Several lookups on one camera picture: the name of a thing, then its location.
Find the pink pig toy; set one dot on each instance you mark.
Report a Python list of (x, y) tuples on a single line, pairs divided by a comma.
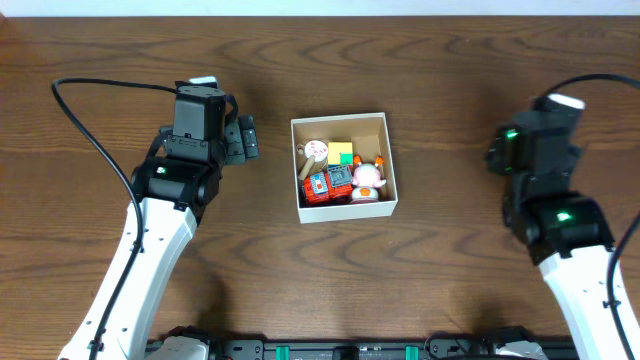
[(367, 180)]

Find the pig face rattle drum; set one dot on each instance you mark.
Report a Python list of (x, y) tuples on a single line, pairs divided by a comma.
[(316, 156)]

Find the red toy truck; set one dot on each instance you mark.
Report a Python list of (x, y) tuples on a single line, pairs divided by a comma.
[(330, 187)]

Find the white cardboard box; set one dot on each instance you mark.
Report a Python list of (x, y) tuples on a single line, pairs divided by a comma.
[(369, 134)]

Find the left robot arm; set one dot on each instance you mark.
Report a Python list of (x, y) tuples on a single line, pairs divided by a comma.
[(169, 193)]

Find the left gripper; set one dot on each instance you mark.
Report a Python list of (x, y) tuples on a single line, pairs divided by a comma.
[(245, 141)]

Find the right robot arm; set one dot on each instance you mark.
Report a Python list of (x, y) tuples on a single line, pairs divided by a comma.
[(565, 232)]

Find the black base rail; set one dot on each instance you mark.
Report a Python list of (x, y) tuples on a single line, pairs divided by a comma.
[(504, 343)]

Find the multicoloured puzzle cube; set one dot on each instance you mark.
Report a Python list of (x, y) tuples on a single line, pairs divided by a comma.
[(340, 153)]

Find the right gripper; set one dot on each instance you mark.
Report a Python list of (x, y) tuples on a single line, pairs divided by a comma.
[(500, 154)]

